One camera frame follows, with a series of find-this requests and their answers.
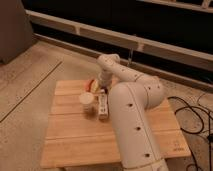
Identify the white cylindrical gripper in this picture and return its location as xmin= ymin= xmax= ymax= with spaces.
xmin=91 ymin=74 xmax=112 ymax=93

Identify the white rectangular bottle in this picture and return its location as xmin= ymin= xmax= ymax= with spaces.
xmin=98 ymin=94 xmax=109 ymax=119

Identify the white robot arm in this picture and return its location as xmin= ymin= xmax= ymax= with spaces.
xmin=97 ymin=54 xmax=169 ymax=171

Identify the white cup with lid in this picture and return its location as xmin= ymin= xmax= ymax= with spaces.
xmin=79 ymin=92 xmax=95 ymax=113

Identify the wooden board table top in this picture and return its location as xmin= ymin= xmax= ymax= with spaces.
xmin=41 ymin=80 xmax=191 ymax=168

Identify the brown sofa corner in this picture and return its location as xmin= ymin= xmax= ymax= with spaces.
xmin=0 ymin=0 xmax=36 ymax=64

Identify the white wooden rail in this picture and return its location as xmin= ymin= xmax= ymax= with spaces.
xmin=26 ymin=10 xmax=213 ymax=72

